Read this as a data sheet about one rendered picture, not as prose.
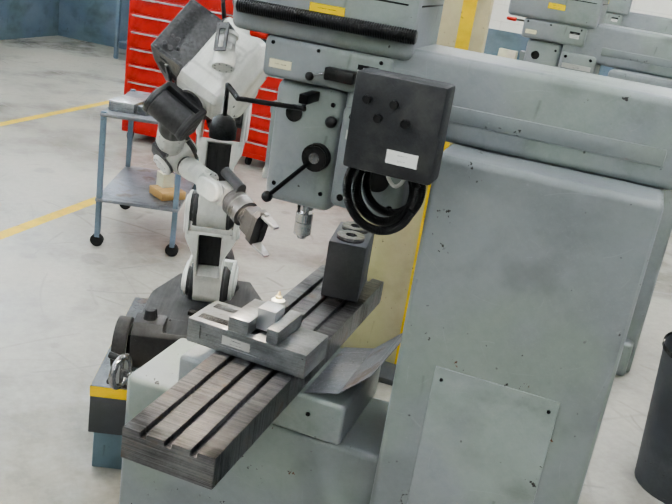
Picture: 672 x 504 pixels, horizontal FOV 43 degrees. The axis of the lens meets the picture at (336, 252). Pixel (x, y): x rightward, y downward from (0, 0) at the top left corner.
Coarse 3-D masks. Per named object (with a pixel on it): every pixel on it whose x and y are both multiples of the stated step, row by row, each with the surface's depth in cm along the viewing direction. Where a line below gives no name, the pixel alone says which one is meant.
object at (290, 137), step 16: (288, 80) 216; (288, 96) 216; (320, 96) 213; (336, 96) 212; (288, 112) 217; (304, 112) 216; (320, 112) 214; (336, 112) 213; (288, 128) 218; (304, 128) 217; (320, 128) 215; (336, 128) 214; (272, 144) 222; (288, 144) 219; (304, 144) 218; (336, 144) 216; (272, 160) 223; (288, 160) 221; (272, 176) 224; (304, 176) 220; (320, 176) 219; (288, 192) 223; (304, 192) 222; (320, 192) 220; (320, 208) 222
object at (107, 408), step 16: (144, 304) 368; (96, 384) 301; (96, 400) 302; (112, 400) 303; (96, 416) 305; (112, 416) 305; (96, 432) 307; (112, 432) 307; (96, 448) 320; (112, 448) 320; (96, 464) 323; (112, 464) 323
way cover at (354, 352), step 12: (396, 336) 252; (360, 348) 258; (372, 348) 257; (336, 360) 250; (360, 360) 249; (372, 360) 241; (384, 360) 220; (324, 372) 243; (336, 372) 242; (348, 372) 241; (360, 372) 236; (372, 372) 226; (312, 384) 235; (336, 384) 234; (348, 384) 231
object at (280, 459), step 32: (128, 384) 252; (160, 384) 249; (128, 416) 255; (384, 416) 250; (256, 448) 242; (288, 448) 238; (320, 448) 235; (352, 448) 232; (128, 480) 262; (160, 480) 257; (224, 480) 249; (256, 480) 245; (288, 480) 241; (320, 480) 237; (352, 480) 234
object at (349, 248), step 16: (352, 224) 284; (336, 240) 270; (352, 240) 270; (368, 240) 275; (336, 256) 271; (352, 256) 270; (368, 256) 283; (336, 272) 272; (352, 272) 271; (336, 288) 274; (352, 288) 273
